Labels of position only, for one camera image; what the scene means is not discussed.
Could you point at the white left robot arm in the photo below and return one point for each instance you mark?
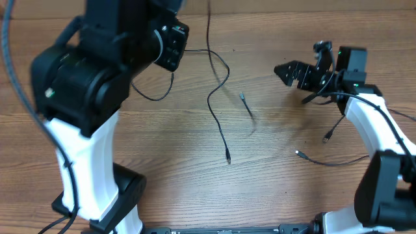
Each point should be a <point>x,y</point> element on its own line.
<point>79,85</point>

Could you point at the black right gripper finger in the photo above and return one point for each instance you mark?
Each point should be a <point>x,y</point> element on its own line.
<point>293,65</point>
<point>289,76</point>

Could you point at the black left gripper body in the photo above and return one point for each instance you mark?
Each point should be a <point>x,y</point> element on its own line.
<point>173,47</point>

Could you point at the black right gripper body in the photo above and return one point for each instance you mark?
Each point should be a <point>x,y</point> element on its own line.
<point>318,81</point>

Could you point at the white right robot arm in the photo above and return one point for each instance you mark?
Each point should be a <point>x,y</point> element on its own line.
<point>385,198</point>

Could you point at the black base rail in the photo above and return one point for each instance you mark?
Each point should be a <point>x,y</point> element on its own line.
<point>253,230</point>

